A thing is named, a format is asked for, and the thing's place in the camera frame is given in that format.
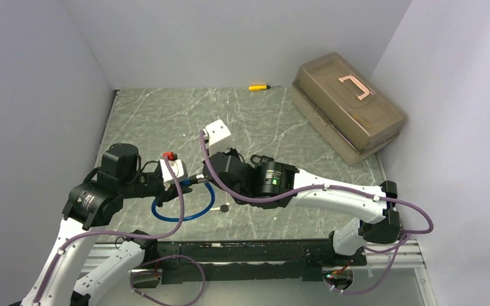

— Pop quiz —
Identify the blue cable lock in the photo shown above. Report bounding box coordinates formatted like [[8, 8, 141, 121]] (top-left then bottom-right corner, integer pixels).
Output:
[[151, 176, 216, 222]]

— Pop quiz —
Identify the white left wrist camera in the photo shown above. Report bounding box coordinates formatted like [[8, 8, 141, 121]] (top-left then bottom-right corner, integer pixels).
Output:
[[160, 152, 189, 189]]

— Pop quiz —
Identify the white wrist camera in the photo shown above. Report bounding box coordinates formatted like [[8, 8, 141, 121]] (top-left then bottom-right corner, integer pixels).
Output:
[[203, 119, 234, 156], [160, 152, 189, 189]]

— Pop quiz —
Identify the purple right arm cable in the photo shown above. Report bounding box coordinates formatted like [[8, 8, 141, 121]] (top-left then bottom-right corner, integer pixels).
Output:
[[198, 129, 434, 296]]

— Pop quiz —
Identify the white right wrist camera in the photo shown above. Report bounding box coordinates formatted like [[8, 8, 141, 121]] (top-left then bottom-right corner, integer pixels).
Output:
[[203, 119, 234, 156]]

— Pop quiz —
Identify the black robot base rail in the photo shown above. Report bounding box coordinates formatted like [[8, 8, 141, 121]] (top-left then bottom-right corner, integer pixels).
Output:
[[134, 237, 367, 284]]

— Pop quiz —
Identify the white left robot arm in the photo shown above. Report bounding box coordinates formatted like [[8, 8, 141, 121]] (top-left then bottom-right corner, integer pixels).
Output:
[[18, 143, 188, 305]]

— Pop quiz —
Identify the black head key on table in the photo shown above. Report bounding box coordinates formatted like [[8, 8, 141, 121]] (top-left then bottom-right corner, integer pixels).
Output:
[[209, 204, 229, 212]]

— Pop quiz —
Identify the yellow screwdriver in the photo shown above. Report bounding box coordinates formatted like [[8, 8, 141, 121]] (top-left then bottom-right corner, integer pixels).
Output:
[[248, 84, 281, 92]]

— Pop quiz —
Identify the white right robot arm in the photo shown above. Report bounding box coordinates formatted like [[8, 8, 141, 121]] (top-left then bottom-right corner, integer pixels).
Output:
[[204, 152, 401, 265]]

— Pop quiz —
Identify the brown translucent storage box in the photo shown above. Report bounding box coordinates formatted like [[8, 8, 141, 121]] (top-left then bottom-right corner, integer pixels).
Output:
[[292, 52, 406, 166]]

